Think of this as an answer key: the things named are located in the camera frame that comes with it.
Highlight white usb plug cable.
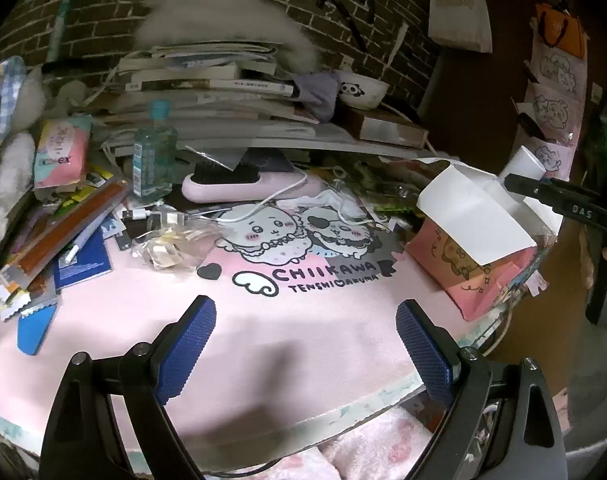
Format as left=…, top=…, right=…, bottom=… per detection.
left=121, top=207, right=187, bottom=228

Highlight stack of books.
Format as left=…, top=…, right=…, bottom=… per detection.
left=91, top=42, right=434, bottom=161

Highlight white panda bowl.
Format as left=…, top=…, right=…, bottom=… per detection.
left=336, top=71, right=390, bottom=110

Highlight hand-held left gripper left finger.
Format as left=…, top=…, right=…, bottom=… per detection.
left=38, top=295, right=218, bottom=480

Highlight blue plaid cloth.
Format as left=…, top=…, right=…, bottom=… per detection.
left=0, top=56, right=29, bottom=136

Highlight black strap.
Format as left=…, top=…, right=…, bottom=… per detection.
left=316, top=0, right=377, bottom=53

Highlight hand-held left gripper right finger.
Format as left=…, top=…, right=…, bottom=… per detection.
left=395, top=299, right=567, bottom=480

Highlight blue booklet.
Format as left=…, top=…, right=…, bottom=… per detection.
left=54, top=232, right=112, bottom=291

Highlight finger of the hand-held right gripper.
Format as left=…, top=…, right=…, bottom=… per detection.
left=503, top=173, right=607, bottom=235

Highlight white fluffy toy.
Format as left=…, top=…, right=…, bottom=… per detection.
left=0, top=67, right=47, bottom=261

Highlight pink hair brush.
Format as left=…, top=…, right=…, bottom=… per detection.
left=181, top=160, right=321, bottom=204

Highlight teal hoop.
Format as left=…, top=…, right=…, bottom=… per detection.
left=46, top=0, right=97, bottom=63

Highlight pink cartoon hanging organizer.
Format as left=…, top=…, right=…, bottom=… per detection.
left=516, top=35, right=589, bottom=181

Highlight white face mask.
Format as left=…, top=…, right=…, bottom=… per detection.
left=308, top=187, right=379, bottom=233

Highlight white fluffy plush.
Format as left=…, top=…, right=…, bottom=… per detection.
left=134, top=0, right=319, bottom=73

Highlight white stick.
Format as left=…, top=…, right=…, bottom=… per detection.
left=386, top=22, right=409, bottom=63

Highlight brown box under bowl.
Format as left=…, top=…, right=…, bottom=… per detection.
left=341, top=107, right=430, bottom=148

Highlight white power cable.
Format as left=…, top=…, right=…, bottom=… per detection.
left=381, top=100, right=437, bottom=153

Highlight orange bag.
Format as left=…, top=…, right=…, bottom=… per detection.
left=533, top=2, right=587, bottom=58

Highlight white pen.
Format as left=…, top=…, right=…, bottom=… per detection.
left=66, top=225, right=102, bottom=263

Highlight white zigzag-edged sachet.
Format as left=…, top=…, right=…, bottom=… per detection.
left=0, top=285, right=59, bottom=321

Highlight white paper tote bag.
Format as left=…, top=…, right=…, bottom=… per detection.
left=427, top=0, right=494, bottom=53

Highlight crumpled clear plastic bags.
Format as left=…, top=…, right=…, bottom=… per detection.
left=131, top=222, right=224, bottom=271

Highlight green foil wrapper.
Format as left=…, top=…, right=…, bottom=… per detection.
left=343, top=165, right=424, bottom=213

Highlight pink pad packet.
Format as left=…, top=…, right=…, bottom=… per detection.
left=32, top=115, right=93, bottom=190

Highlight pink cartoon desk mat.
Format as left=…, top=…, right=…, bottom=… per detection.
left=0, top=187, right=509, bottom=441

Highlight pink box with white flaps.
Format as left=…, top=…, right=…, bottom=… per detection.
left=403, top=145, right=567, bottom=322

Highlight clear bottle with blue cap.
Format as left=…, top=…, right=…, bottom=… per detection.
left=131, top=100, right=179, bottom=198

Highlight purple cloth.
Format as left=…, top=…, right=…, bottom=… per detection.
left=291, top=72, right=344, bottom=123

